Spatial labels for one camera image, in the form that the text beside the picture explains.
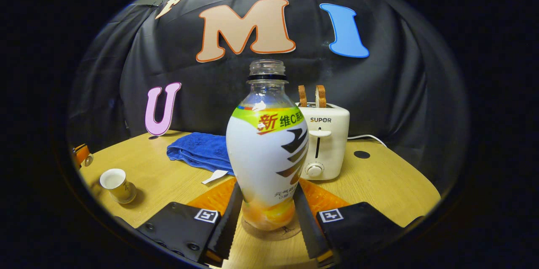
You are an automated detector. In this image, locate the blue towel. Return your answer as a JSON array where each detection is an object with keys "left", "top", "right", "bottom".
[{"left": 166, "top": 132, "right": 237, "bottom": 185}]

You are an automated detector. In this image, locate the black backdrop cloth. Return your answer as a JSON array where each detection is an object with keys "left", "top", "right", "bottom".
[{"left": 67, "top": 0, "right": 470, "bottom": 186}]

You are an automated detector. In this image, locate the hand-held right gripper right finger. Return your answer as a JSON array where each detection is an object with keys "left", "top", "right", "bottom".
[{"left": 293, "top": 177, "right": 425, "bottom": 268}]

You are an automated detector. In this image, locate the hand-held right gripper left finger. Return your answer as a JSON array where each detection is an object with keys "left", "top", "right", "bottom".
[{"left": 135, "top": 176, "right": 244, "bottom": 268}]

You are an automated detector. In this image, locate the white toaster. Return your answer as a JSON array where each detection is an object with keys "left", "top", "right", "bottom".
[{"left": 294, "top": 101, "right": 351, "bottom": 181}]

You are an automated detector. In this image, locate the round cork coaster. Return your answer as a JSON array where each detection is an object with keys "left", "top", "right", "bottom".
[{"left": 240, "top": 213, "right": 302, "bottom": 242}]

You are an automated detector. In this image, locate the pale yellow teacup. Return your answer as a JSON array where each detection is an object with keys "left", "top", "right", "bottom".
[{"left": 99, "top": 168, "right": 129, "bottom": 202}]

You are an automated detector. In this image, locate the white label water bottle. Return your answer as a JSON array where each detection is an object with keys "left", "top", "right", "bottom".
[{"left": 225, "top": 59, "right": 310, "bottom": 232}]

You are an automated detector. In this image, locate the white power cable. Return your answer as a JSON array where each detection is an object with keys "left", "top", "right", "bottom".
[{"left": 347, "top": 134, "right": 388, "bottom": 148}]

